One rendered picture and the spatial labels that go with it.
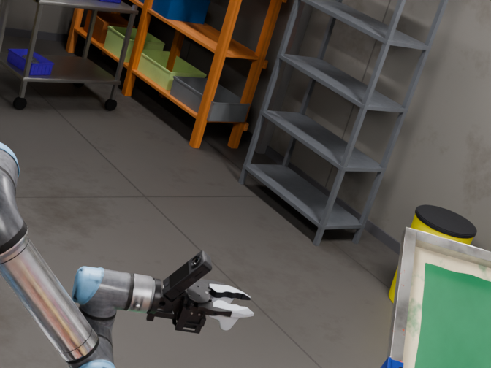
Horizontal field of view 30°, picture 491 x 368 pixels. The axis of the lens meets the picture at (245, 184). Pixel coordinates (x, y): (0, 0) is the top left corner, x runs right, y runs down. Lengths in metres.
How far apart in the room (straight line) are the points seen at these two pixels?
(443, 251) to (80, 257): 2.98
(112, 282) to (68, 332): 0.16
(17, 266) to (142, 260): 4.03
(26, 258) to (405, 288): 1.48
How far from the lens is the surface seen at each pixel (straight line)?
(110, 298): 1.81
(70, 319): 1.70
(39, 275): 1.65
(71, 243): 5.63
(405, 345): 2.77
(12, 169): 1.70
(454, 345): 2.84
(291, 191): 6.96
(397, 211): 6.98
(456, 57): 6.68
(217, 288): 1.90
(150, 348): 4.82
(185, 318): 1.86
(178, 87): 7.98
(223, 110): 7.70
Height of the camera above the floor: 2.56
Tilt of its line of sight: 21 degrees down
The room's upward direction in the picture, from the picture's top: 17 degrees clockwise
